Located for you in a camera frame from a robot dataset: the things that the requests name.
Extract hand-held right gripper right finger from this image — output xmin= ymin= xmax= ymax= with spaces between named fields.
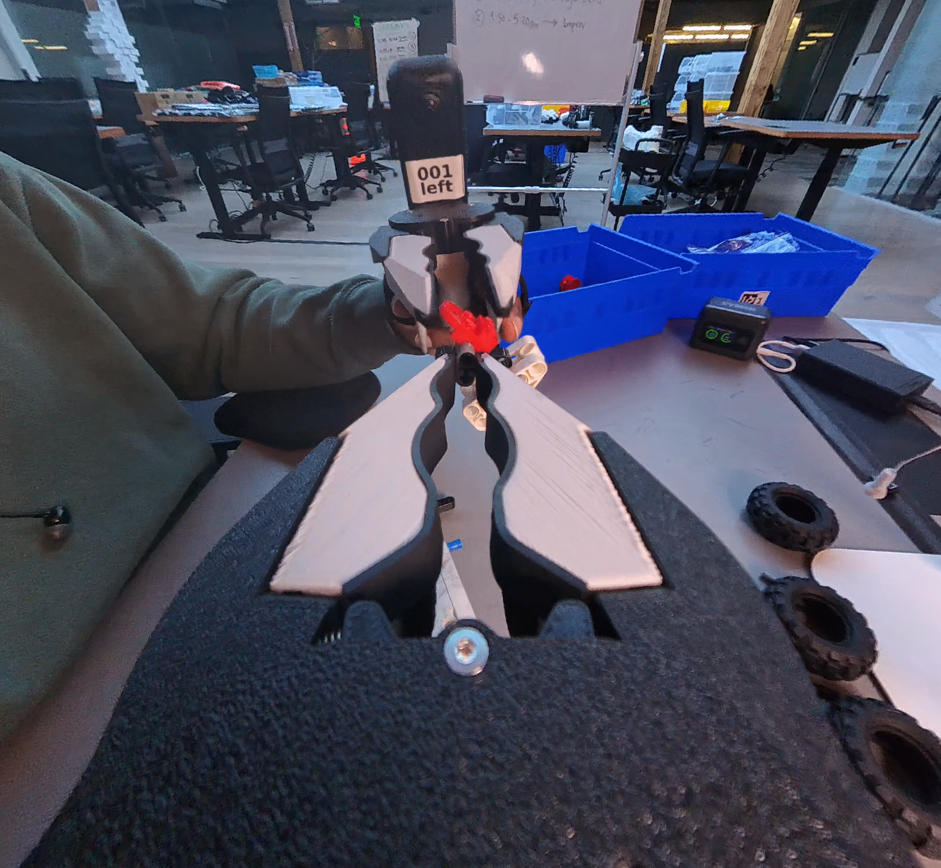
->
xmin=481 ymin=353 xmax=664 ymax=593

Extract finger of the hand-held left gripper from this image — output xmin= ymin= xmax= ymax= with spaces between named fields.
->
xmin=470 ymin=223 xmax=526 ymax=315
xmin=382 ymin=234 xmax=444 ymax=330

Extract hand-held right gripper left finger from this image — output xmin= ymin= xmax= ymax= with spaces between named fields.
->
xmin=269 ymin=355 xmax=454 ymax=597

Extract red brick stack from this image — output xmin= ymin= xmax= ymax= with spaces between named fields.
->
xmin=439 ymin=300 xmax=501 ymax=354

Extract white thin brick liftarm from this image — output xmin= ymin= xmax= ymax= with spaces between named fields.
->
xmin=462 ymin=335 xmax=551 ymax=431

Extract white brick toy truck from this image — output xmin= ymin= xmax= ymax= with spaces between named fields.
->
xmin=432 ymin=536 xmax=480 ymax=640

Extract person's left forearm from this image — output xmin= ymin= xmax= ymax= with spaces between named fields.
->
xmin=147 ymin=261 xmax=413 ymax=402

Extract grey desk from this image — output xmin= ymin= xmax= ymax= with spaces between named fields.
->
xmin=0 ymin=309 xmax=941 ymax=868

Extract black desk mat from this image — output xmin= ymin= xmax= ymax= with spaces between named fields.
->
xmin=772 ymin=339 xmax=941 ymax=534

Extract person's left hand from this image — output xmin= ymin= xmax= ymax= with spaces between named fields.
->
xmin=392 ymin=295 xmax=526 ymax=356

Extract black office chair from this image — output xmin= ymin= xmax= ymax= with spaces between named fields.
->
xmin=320 ymin=85 xmax=399 ymax=201
xmin=235 ymin=81 xmax=319 ymax=235
xmin=609 ymin=77 xmax=745 ymax=222
xmin=92 ymin=77 xmax=188 ymax=222

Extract small whiteboard with notes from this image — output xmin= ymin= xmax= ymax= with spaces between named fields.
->
xmin=371 ymin=19 xmax=421 ymax=104

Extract wooden top table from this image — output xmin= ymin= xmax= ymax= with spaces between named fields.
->
xmin=483 ymin=103 xmax=602 ymax=231
xmin=670 ymin=111 xmax=921 ymax=223
xmin=136 ymin=85 xmax=348 ymax=240

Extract black chair armrest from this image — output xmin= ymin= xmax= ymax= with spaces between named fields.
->
xmin=215 ymin=372 xmax=383 ymax=451

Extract whiteboard on stand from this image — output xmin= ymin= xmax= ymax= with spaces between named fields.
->
xmin=450 ymin=0 xmax=657 ymax=229

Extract black toy tyre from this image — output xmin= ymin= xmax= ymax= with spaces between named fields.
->
xmin=831 ymin=695 xmax=941 ymax=850
xmin=746 ymin=482 xmax=841 ymax=554
xmin=763 ymin=574 xmax=879 ymax=683

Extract black power bank with screen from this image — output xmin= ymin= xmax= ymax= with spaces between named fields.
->
xmin=689 ymin=297 xmax=771 ymax=362

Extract clear plastic bags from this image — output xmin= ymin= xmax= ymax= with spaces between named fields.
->
xmin=687 ymin=230 xmax=804 ymax=256

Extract stack of clear plastic boxes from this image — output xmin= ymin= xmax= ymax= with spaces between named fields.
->
xmin=675 ymin=50 xmax=747 ymax=115

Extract person's green sweatshirt torso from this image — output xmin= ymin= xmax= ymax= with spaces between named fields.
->
xmin=0 ymin=151 xmax=244 ymax=737

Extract black earbud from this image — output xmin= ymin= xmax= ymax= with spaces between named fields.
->
xmin=0 ymin=504 xmax=73 ymax=542

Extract black power adapter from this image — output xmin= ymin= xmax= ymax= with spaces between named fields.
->
xmin=795 ymin=339 xmax=935 ymax=413

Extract stack of white boxes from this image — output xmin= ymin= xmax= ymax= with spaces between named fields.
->
xmin=83 ymin=0 xmax=149 ymax=91

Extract white booklet stand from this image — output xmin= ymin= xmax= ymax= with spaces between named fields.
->
xmin=809 ymin=445 xmax=941 ymax=737

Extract white paper sheet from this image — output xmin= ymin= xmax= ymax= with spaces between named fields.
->
xmin=842 ymin=317 xmax=941 ymax=390

